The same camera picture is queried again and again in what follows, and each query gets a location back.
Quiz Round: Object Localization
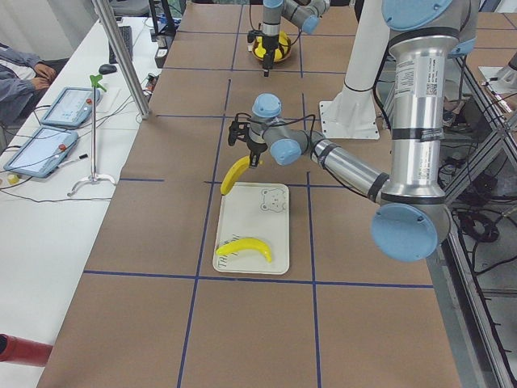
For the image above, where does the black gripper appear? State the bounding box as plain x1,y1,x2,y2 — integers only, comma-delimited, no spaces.
246,133,267,168
262,35,280,77

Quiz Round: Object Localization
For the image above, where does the yellow banana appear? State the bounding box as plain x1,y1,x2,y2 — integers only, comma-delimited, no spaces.
220,156,250,196
215,238,272,263

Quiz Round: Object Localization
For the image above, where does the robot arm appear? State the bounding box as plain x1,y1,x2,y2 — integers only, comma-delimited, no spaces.
243,1,479,262
262,0,330,77

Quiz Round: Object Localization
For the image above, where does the wicker fruit basket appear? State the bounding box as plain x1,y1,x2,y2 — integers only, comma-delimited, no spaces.
251,30,292,63

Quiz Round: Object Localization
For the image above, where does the white bear tray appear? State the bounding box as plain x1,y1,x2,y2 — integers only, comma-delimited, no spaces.
212,182,290,275

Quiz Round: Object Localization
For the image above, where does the black power box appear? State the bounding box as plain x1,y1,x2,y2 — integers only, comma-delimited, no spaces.
154,35,174,69

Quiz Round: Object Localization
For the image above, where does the black keyboard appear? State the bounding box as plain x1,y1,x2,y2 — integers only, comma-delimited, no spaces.
108,25,134,65

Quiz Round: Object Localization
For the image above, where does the black computer mouse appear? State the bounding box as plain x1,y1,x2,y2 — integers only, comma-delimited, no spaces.
99,64,117,75

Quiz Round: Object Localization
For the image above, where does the metal stand green clip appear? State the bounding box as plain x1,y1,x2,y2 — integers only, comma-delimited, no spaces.
67,74,116,197

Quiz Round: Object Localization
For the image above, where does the teach pendant far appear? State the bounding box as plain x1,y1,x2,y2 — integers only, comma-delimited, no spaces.
40,87,102,129

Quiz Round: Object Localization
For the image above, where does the teach pendant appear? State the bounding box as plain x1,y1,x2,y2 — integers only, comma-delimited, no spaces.
3,125,78,178
40,87,102,129

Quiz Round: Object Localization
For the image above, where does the teach pendant near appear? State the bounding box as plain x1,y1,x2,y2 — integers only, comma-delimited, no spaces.
3,125,78,178

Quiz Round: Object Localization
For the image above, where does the seated person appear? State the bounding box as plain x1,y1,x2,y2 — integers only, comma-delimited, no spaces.
1,43,58,125

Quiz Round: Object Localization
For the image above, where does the red cylinder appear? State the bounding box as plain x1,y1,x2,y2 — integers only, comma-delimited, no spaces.
1,334,53,367

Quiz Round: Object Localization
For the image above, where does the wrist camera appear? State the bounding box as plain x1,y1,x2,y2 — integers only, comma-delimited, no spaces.
246,29,262,44
228,113,250,146

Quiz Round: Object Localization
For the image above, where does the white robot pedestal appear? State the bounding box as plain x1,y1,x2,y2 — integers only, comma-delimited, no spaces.
319,0,390,140

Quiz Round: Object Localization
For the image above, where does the aluminium frame post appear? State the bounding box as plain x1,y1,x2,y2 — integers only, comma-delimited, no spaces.
92,0,149,120

